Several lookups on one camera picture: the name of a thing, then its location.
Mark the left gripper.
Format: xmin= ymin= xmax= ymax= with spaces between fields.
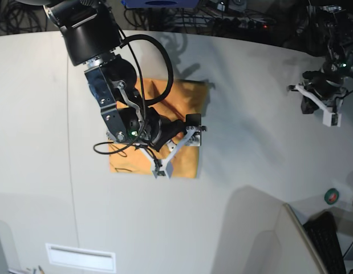
xmin=287 ymin=57 xmax=353 ymax=127

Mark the blue box at top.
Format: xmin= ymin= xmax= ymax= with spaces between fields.
xmin=121 ymin=0 xmax=199 ymax=9

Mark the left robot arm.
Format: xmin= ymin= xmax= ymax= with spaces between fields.
xmin=139 ymin=1 xmax=353 ymax=127

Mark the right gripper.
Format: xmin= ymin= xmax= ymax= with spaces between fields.
xmin=84 ymin=55 xmax=206 ymax=179

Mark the black keyboard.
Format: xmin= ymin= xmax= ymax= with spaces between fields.
xmin=303 ymin=211 xmax=346 ymax=274

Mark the yellow t-shirt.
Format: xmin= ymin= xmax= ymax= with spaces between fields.
xmin=109 ymin=80 xmax=208 ymax=175

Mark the white label plate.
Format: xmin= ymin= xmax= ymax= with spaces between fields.
xmin=45 ymin=243 xmax=116 ymax=273

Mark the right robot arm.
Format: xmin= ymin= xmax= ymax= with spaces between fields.
xmin=30 ymin=1 xmax=203 ymax=151

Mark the green tape roll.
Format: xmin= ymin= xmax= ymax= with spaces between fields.
xmin=324 ymin=188 xmax=340 ymax=205

